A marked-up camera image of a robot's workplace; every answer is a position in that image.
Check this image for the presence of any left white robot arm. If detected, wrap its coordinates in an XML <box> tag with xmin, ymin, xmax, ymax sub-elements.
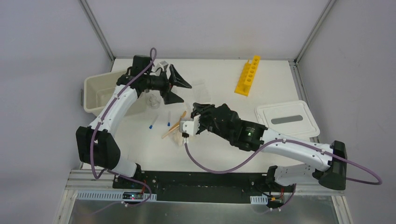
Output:
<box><xmin>76</xmin><ymin>55</ymin><xmax>192</xmax><ymax>189</ymax></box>

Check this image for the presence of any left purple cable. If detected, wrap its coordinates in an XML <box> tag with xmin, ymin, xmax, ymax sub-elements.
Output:
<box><xmin>90</xmin><ymin>47</ymin><xmax>157</xmax><ymax>208</ymax></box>

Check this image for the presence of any beige plastic bin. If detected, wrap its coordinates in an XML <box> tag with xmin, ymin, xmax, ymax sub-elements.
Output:
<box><xmin>82</xmin><ymin>69</ymin><xmax>127</xmax><ymax>116</ymax></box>

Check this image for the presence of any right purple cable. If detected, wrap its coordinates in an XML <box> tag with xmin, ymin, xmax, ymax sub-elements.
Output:
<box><xmin>184</xmin><ymin>138</ymin><xmax>382</xmax><ymax>211</ymax></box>

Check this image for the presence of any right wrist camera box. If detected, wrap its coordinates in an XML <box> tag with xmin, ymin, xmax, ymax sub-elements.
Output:
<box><xmin>179</xmin><ymin>116</ymin><xmax>199</xmax><ymax>136</ymax></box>

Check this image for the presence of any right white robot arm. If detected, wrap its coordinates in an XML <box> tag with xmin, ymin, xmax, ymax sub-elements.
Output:
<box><xmin>190</xmin><ymin>103</ymin><xmax>347</xmax><ymax>191</ymax></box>

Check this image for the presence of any aluminium frame rail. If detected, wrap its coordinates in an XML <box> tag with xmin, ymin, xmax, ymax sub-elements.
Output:
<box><xmin>65</xmin><ymin>170</ymin><xmax>114</xmax><ymax>190</ymax></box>

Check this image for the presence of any yellow test tube rack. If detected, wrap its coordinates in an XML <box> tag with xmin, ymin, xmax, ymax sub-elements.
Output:
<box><xmin>234</xmin><ymin>55</ymin><xmax>261</xmax><ymax>97</ymax></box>

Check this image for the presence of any small glass flask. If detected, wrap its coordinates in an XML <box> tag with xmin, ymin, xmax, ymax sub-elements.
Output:
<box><xmin>146</xmin><ymin>94</ymin><xmax>161</xmax><ymax>110</ymax></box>

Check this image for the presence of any blue capped tube far left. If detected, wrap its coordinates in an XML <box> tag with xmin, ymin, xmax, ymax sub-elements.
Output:
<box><xmin>149</xmin><ymin>115</ymin><xmax>159</xmax><ymax>129</ymax></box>

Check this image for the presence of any clear plastic tube rack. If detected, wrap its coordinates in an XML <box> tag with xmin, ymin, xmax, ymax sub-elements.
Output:
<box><xmin>192</xmin><ymin>79</ymin><xmax>211</xmax><ymax>104</ymax></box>

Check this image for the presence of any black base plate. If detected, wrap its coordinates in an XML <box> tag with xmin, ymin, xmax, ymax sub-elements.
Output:
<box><xmin>112</xmin><ymin>170</ymin><xmax>296</xmax><ymax>205</ymax></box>

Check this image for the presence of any bag of white powder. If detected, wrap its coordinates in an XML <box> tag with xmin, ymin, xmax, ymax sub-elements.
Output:
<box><xmin>169</xmin><ymin>131</ymin><xmax>197</xmax><ymax>147</ymax></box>

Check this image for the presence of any white bin lid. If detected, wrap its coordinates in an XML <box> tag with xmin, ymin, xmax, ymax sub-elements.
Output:
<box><xmin>255</xmin><ymin>100</ymin><xmax>320</xmax><ymax>139</ymax></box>

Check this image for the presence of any purple cable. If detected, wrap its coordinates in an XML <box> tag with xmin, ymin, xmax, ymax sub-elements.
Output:
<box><xmin>90</xmin><ymin>47</ymin><xmax>157</xmax><ymax>208</ymax></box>
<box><xmin>184</xmin><ymin>138</ymin><xmax>382</xmax><ymax>211</ymax></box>

